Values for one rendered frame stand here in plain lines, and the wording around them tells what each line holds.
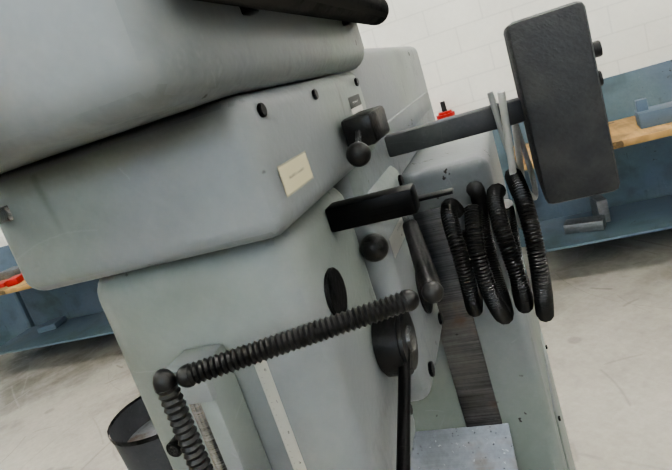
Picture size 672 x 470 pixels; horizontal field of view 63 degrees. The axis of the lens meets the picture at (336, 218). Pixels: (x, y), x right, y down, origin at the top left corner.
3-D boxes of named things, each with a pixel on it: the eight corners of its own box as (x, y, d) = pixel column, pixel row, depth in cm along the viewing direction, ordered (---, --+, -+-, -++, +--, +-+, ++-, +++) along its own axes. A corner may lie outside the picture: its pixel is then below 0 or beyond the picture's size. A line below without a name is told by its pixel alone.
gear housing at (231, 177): (291, 238, 36) (240, 90, 34) (23, 300, 44) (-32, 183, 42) (383, 148, 67) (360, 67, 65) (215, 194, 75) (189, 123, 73)
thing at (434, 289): (448, 303, 33) (442, 282, 33) (425, 309, 33) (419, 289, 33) (419, 228, 50) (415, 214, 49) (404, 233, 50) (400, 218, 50)
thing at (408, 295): (178, 395, 32) (170, 374, 32) (182, 384, 34) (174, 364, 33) (449, 302, 33) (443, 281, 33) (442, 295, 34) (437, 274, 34)
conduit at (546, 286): (569, 348, 65) (530, 183, 60) (436, 365, 70) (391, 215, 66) (553, 285, 82) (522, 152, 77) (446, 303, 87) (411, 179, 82)
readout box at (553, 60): (634, 189, 60) (596, -6, 55) (547, 207, 63) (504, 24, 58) (600, 154, 78) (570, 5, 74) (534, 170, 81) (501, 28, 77)
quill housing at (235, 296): (403, 574, 47) (284, 228, 40) (200, 574, 54) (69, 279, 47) (427, 429, 64) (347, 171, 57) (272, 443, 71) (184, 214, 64)
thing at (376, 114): (371, 165, 46) (357, 119, 46) (328, 177, 48) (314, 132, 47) (395, 141, 58) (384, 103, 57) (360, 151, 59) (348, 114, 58)
